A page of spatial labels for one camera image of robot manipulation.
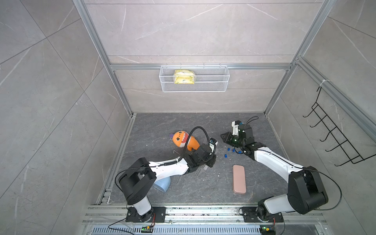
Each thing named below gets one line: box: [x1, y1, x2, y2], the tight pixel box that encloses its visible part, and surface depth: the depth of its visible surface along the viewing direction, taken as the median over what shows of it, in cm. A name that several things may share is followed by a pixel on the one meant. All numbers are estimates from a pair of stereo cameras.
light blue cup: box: [152, 176, 171, 193], surface depth 78 cm
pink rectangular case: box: [232, 164, 247, 194], surface depth 85 cm
